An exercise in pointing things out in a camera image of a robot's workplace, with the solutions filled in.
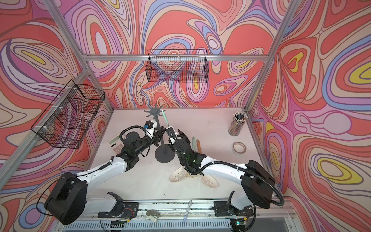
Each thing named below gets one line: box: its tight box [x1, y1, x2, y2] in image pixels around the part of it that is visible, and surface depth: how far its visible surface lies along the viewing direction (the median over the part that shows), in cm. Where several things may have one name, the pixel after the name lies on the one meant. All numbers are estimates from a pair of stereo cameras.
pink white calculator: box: [107, 135, 126, 155], surface depth 98 cm
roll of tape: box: [232, 141, 247, 154], surface depth 98 cm
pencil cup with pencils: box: [228, 111, 248, 137], surface depth 96 cm
